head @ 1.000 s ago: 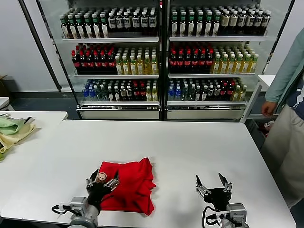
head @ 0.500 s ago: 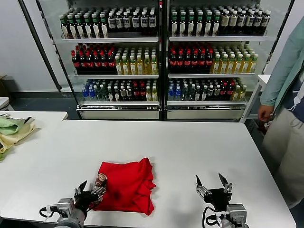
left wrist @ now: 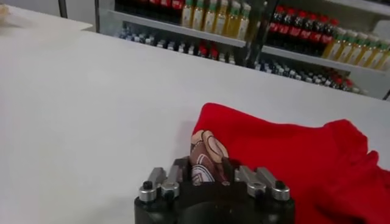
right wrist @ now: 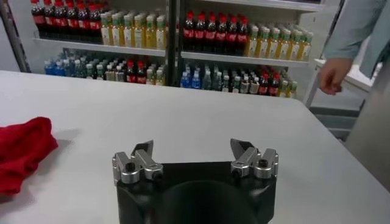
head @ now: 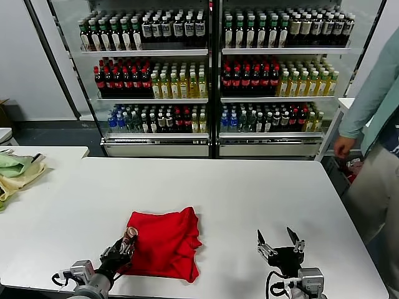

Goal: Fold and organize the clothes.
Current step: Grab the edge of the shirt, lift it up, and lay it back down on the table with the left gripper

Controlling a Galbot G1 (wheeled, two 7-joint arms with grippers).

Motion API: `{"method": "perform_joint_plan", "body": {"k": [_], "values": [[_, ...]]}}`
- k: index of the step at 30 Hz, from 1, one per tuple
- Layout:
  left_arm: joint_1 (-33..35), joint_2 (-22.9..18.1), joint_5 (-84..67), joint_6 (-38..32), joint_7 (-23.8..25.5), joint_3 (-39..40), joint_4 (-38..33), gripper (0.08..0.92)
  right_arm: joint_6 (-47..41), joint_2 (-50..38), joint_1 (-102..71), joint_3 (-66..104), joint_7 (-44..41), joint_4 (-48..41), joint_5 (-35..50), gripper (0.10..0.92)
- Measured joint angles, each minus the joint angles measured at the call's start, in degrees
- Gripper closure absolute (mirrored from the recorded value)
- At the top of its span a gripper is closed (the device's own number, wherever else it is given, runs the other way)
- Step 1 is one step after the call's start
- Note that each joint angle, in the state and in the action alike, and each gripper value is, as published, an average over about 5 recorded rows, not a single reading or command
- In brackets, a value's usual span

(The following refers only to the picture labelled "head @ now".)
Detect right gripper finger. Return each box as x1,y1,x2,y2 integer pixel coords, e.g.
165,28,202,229
286,226,305,254
256,229,278,259

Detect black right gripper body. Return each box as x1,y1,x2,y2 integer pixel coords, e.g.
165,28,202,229
267,245,305,278

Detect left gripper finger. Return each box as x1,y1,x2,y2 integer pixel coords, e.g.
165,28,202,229
122,240,137,259
100,238,128,260

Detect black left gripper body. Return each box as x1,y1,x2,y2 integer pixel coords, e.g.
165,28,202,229
99,249,132,277

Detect red t-shirt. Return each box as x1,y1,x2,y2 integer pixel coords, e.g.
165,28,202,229
120,205,203,285

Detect person right hand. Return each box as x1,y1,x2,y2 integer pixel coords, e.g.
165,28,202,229
333,136,353,158

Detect left wrist black white connector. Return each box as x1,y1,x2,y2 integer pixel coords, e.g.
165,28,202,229
51,270,75,286

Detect grey storage crate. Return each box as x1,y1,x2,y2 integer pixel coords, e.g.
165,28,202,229
320,154,364,197

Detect red pink clothing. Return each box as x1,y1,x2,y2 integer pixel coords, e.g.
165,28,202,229
341,157,364,184

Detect glass beverage cooler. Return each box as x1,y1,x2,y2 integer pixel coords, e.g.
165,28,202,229
214,0,387,158
23,0,216,158

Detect white rectangular table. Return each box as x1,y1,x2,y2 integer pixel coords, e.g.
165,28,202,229
0,145,90,200

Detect green and yellow cloths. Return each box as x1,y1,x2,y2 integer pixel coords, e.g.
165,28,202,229
0,153,47,203

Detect small red cap cola bottle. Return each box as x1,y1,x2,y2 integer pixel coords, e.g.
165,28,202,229
288,107,298,131
297,107,307,131
182,108,192,133
173,108,183,133

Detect green garment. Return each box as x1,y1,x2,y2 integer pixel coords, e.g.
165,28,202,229
0,154,34,178

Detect person torso teal jacket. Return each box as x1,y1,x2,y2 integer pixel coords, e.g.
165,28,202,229
361,83,399,157

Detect white metal side table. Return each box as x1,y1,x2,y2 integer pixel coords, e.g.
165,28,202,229
314,97,372,163

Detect white cabinet corner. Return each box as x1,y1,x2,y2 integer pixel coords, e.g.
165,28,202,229
0,127,19,146

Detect green cap dark tea bottle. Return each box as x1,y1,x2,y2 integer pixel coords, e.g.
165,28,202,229
256,15,268,49
130,17,142,50
278,15,289,48
119,17,132,50
77,19,90,52
267,15,279,48
244,15,256,49
224,16,235,49
97,18,110,51
87,18,100,51
234,15,246,49
108,17,121,51

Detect dark bottle beige label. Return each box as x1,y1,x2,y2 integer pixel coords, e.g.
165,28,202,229
300,12,313,46
289,12,302,46

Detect dark bottle blue white label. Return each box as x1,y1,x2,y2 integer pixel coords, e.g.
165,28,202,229
150,14,162,44
194,13,206,43
321,12,334,46
172,14,184,43
342,12,355,46
140,14,152,44
161,14,173,44
183,14,195,43
332,12,345,46
310,12,324,46

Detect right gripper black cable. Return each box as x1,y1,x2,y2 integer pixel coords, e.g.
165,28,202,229
264,269,296,299

